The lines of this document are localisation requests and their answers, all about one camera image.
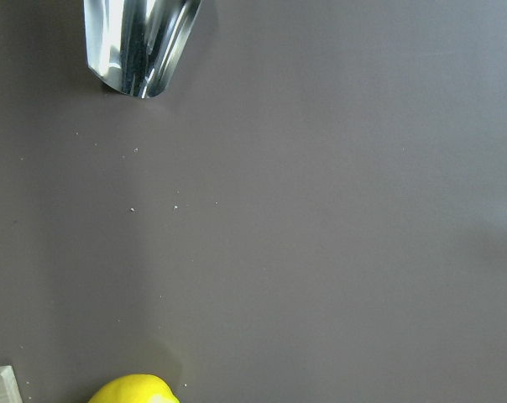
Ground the metal scoop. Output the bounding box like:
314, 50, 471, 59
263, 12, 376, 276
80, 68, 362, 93
83, 0, 201, 99

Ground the whole yellow lemon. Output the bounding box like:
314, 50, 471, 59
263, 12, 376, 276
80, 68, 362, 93
88, 374, 180, 403

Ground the wooden cutting board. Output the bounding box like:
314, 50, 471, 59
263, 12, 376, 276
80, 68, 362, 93
0, 365, 23, 403

